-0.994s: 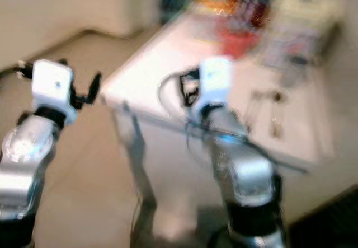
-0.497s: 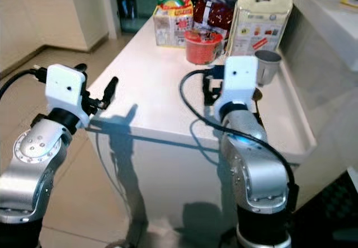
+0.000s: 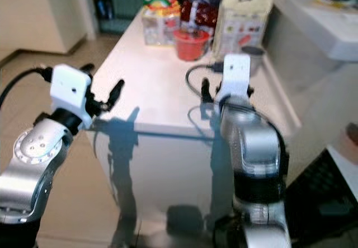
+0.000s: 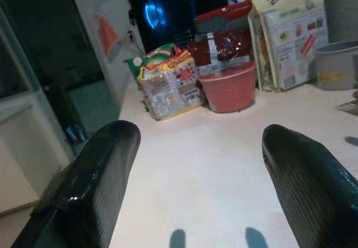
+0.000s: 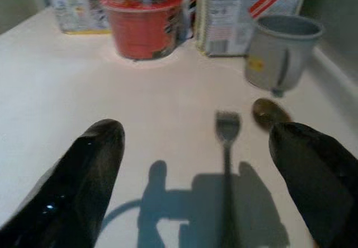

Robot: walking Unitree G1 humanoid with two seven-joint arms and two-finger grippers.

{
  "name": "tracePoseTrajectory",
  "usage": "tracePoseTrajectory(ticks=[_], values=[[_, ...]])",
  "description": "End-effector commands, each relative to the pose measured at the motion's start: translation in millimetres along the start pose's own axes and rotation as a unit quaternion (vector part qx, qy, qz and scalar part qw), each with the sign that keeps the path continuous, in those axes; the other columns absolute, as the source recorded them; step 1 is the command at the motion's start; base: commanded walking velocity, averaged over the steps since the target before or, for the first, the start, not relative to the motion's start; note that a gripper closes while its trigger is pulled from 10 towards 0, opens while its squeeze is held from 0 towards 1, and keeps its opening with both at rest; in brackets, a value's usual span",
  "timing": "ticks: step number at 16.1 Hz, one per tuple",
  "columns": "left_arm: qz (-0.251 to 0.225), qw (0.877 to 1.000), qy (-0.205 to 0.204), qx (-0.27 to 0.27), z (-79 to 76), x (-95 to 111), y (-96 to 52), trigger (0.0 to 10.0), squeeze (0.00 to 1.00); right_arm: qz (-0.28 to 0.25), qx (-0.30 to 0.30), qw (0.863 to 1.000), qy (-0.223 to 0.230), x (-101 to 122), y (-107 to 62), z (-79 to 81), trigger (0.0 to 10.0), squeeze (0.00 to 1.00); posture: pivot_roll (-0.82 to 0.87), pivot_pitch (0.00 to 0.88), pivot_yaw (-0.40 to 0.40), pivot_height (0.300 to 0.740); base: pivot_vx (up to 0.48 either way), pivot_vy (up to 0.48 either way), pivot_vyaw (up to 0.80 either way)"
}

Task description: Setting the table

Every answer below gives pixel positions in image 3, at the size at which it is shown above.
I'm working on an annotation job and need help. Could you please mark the red bowl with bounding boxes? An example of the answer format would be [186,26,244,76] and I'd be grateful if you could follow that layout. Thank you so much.
[172,27,211,63]

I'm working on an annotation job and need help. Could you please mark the cream cabinet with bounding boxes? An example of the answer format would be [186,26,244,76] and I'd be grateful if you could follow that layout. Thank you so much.
[0,0,91,56]

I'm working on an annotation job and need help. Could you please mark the large cream printed bag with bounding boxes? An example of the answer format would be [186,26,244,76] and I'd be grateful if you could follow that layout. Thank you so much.
[212,0,274,59]

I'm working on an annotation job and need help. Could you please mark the colourful snack bag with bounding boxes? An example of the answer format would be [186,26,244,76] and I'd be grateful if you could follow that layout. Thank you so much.
[141,0,182,48]

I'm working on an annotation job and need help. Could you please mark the white counter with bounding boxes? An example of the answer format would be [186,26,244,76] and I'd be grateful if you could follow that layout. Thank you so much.
[260,0,358,167]

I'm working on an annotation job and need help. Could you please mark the black keyboard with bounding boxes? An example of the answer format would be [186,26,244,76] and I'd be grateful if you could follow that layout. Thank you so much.
[284,147,358,246]

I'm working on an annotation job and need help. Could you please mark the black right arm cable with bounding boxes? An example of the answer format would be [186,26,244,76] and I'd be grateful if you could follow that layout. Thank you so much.
[185,62,225,92]

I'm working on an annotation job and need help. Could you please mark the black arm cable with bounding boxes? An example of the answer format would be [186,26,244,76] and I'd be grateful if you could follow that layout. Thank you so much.
[0,65,54,109]
[185,62,225,92]

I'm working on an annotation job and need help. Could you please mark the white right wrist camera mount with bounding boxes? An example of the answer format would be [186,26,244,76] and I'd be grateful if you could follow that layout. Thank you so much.
[218,53,252,112]

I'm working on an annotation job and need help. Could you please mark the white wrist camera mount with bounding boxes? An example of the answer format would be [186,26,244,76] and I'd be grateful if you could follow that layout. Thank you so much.
[218,53,252,112]
[50,64,93,130]

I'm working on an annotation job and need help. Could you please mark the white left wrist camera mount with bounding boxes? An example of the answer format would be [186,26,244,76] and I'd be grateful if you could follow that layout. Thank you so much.
[50,64,93,130]

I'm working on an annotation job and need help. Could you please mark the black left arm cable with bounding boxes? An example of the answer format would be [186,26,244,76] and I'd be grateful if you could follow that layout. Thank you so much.
[0,65,54,109]

